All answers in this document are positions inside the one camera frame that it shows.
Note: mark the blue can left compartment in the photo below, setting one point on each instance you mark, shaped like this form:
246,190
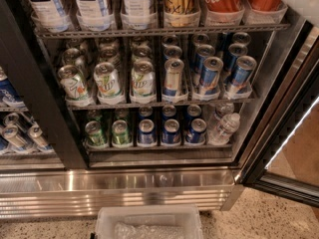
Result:
8,94

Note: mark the blue pepsi can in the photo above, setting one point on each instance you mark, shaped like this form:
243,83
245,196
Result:
170,132
147,132
196,131

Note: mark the front clear water bottle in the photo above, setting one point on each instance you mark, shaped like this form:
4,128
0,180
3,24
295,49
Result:
224,129

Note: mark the front right 7up can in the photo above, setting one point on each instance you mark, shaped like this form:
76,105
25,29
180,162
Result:
143,82

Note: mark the middle wire shelf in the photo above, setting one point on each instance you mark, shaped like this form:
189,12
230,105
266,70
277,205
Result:
158,104

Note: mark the front right blue pepsi can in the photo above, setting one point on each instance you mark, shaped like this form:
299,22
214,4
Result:
196,131

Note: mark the left white tea bottle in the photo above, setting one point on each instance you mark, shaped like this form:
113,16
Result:
53,15

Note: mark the front right blue red bull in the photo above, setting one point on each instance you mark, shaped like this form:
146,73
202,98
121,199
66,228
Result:
240,75

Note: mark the front left blue red bull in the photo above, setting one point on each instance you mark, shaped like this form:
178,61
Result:
209,76

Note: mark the left green soda can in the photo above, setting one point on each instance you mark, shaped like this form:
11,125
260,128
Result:
95,135

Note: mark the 7up can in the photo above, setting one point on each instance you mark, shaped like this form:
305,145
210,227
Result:
75,86
107,79
143,82

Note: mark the open glass fridge door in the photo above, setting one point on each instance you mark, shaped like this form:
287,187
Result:
284,159

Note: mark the front left blue pepsi can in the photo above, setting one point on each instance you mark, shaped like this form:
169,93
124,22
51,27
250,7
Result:
147,132

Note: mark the right white tea bottle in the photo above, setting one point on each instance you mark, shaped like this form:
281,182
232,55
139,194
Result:
139,14

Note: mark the top wire shelf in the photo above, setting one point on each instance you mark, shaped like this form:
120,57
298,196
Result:
161,31

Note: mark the white tea bottle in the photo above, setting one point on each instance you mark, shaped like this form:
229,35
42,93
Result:
95,15
53,15
139,14

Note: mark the stainless steel fridge base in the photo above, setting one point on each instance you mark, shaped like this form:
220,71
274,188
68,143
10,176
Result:
85,192

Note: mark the front middle 7up can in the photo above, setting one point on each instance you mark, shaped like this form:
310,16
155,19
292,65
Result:
107,79

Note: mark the wire shelf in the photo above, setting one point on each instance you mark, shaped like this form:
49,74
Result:
161,31
158,104

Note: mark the front middle blue pepsi can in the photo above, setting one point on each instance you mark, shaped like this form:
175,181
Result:
170,132

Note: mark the gold yellow can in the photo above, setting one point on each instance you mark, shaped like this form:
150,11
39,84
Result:
180,13

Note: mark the front silver red bull can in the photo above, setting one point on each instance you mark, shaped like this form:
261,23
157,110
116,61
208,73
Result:
172,82

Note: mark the middle white tea bottle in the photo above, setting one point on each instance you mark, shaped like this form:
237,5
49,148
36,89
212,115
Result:
95,15

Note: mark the clear plastic bin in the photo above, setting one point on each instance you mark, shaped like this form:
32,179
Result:
149,222

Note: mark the front left 7up can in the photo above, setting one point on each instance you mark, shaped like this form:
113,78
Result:
75,86

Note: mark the green soda can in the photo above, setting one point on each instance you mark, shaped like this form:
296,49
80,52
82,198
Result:
95,135
120,133

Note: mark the right green soda can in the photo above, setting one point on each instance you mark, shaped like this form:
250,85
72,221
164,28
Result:
120,133

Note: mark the blue red bull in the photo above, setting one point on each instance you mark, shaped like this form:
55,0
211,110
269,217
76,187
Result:
209,76
240,75

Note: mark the black fridge centre pillar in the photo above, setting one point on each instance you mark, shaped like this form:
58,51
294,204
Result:
31,75

